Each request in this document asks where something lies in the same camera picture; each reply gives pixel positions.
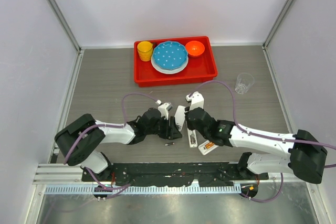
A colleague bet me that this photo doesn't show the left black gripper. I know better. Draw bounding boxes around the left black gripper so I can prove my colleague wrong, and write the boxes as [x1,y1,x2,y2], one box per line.
[145,114,182,140]

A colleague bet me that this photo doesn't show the slim white remote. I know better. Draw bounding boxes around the slim white remote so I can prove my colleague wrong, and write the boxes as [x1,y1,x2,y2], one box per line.
[186,123,198,148]

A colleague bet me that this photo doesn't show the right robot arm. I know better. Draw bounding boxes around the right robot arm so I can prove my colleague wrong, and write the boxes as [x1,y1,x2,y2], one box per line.
[185,108,328,184]

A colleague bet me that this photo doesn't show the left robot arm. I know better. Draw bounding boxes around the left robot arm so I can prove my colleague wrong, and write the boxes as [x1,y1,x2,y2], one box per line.
[55,104,182,182]

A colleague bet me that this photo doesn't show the white remote orange battery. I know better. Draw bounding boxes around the white remote orange battery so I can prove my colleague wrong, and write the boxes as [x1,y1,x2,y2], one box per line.
[198,140,218,155]

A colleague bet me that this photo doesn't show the red plastic tray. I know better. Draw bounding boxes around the red plastic tray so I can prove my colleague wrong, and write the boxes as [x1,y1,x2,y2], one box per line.
[133,36,218,87]

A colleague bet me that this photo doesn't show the white plate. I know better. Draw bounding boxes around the white plate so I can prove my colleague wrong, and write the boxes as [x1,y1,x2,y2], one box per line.
[151,58,188,74]

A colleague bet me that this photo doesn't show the clear plastic cup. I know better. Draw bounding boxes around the clear plastic cup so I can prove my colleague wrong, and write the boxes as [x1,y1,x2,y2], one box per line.
[235,73,255,94]

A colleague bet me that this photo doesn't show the blue dotted plate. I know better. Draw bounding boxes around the blue dotted plate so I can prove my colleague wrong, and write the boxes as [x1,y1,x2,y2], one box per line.
[152,41,188,70]

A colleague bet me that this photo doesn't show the orange bowl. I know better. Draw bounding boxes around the orange bowl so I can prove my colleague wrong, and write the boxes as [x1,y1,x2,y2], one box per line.
[185,40,205,57]

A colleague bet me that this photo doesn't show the yellow cup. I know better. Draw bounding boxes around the yellow cup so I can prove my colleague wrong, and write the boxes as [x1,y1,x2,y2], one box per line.
[137,41,153,62]

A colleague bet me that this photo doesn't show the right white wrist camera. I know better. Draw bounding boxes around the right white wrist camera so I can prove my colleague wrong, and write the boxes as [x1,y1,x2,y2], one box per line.
[186,91,204,111]

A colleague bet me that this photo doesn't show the white slotted cable duct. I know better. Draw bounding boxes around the white slotted cable duct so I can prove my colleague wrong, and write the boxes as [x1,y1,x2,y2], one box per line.
[44,184,241,196]

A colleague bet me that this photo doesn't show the aluminium frame rail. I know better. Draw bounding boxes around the aluminium frame rail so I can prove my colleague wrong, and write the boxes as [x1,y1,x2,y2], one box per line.
[33,164,83,185]

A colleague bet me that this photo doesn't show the left aluminium frame post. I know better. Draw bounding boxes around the left aluminium frame post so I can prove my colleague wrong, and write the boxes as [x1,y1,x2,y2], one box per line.
[46,0,81,53]

